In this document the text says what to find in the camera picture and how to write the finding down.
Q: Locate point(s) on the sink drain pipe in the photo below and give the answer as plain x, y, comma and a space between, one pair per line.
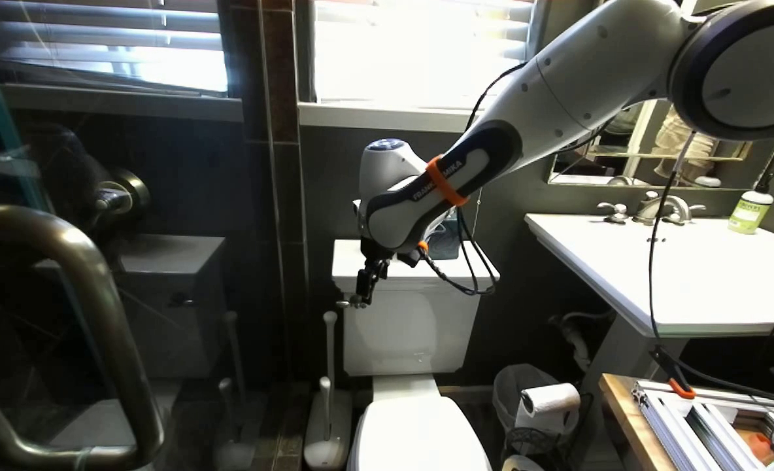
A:
575, 342

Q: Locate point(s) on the teal metal pole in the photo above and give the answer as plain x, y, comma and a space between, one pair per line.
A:
5, 121

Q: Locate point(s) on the white toilet tank lid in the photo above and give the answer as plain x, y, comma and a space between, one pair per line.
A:
405, 276

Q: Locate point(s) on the dark blue tissue box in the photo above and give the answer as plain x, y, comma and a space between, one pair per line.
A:
445, 240

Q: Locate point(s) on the white toilet brush holder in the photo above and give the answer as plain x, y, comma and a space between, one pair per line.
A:
329, 429

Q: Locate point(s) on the small shower window blind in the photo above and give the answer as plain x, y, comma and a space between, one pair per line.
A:
109, 43

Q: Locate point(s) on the dark shower valve knob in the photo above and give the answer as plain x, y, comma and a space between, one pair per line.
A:
122, 198

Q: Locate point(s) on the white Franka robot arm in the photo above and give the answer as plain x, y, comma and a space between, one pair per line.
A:
580, 79

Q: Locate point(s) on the green soap bottle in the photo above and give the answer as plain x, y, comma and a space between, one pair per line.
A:
751, 214

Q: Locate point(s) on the framed wall mirror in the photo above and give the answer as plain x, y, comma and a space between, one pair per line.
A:
658, 160

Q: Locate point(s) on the dark shower bench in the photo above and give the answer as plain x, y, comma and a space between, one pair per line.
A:
168, 298

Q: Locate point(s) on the white toilet brush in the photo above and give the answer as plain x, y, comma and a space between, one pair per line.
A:
330, 349

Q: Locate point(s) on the white window sill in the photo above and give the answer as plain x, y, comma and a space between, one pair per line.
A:
377, 117

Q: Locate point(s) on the silver toilet flush lever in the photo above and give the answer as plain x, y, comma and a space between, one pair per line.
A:
345, 306

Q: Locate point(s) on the chrome faucet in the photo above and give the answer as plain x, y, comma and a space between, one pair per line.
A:
665, 210

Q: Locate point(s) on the large white window blind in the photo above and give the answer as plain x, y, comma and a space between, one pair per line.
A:
422, 48

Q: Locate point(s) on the shower window sill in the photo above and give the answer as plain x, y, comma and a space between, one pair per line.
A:
126, 103

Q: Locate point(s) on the wooden robot mount table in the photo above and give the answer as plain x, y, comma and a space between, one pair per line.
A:
624, 421

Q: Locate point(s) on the aluminium frame rails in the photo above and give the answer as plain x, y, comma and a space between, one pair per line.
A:
683, 429

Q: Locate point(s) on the white toilet paper roll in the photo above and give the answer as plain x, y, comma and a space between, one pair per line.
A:
550, 410

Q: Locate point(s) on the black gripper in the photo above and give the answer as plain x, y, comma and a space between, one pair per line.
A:
381, 259

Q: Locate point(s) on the white toilet seat lid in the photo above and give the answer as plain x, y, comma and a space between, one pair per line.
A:
418, 429

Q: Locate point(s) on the white sink counter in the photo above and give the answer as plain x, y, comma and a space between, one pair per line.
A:
703, 272

